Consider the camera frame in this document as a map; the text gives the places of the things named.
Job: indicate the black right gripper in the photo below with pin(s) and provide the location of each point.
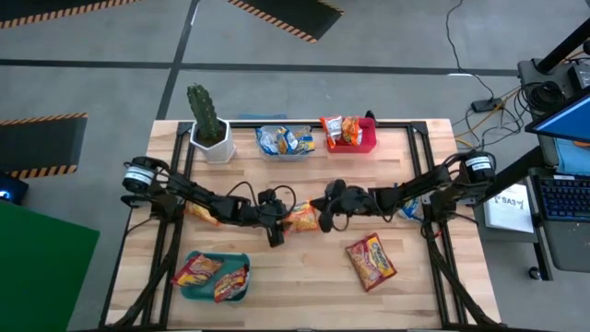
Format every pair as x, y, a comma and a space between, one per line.
350, 203

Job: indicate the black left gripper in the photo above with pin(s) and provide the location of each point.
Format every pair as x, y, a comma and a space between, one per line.
272, 216

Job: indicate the orange Maruchan ramen pack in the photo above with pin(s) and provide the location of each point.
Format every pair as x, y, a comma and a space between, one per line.
333, 129
351, 130
200, 214
303, 221

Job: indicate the blue Maruchan ramen pack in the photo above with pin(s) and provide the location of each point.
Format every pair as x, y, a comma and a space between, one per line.
410, 211
266, 142
305, 145
286, 139

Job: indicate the red Maruchan ramen pack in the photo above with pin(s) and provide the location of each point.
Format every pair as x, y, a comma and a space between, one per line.
371, 263
198, 269
230, 283

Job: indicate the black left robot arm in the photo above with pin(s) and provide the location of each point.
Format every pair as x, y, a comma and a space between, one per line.
203, 200

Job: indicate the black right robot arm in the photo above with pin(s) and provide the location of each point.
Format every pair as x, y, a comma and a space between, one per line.
415, 186

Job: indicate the clear plastic bin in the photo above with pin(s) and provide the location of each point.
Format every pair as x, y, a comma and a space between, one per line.
283, 157

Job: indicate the teal plastic bin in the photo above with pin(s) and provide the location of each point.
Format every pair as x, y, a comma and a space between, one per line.
237, 258

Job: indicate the red plastic bin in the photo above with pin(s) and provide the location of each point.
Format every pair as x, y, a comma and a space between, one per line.
369, 136

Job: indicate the white hexagonal plant pot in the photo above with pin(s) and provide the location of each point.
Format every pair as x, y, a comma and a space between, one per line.
221, 152

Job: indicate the small black clamp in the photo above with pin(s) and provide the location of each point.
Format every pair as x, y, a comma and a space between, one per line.
369, 115

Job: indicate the green cactus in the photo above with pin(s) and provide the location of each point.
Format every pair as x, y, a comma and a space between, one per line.
203, 110

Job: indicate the black hazard-striped floor mat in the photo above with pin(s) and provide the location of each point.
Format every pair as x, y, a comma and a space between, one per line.
295, 14
37, 147
60, 3

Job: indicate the white paper sheet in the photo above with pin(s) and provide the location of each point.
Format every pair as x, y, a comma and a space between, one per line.
511, 216

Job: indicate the black power brick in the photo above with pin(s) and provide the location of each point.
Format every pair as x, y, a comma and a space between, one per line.
486, 105

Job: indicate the black diagonal stand bar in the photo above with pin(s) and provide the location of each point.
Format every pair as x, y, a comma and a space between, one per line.
521, 167

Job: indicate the black caster wheel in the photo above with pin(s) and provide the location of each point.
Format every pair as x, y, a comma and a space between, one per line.
534, 273

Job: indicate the black desk leg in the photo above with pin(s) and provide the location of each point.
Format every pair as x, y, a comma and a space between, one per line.
543, 253

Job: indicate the grey equipment cart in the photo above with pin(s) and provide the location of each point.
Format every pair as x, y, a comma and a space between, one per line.
527, 69

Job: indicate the black keyboard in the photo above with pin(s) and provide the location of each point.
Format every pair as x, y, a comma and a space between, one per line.
567, 200

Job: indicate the green floor mat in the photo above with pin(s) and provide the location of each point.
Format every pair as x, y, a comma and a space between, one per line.
41, 272

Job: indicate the grey desk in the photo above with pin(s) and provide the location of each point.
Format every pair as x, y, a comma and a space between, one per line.
571, 249

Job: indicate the computer monitor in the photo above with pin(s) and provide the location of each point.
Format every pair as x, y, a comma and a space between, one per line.
567, 122

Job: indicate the teal cloth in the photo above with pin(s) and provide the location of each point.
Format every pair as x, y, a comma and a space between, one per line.
576, 159

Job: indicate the black device with blue light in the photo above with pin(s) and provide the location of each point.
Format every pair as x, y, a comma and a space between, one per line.
14, 191

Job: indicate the black pole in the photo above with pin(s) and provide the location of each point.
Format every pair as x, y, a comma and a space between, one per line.
562, 48

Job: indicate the small black box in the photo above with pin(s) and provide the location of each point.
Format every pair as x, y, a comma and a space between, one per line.
581, 76

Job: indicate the black aluminium table frame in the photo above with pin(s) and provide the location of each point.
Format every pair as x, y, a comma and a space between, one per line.
396, 123

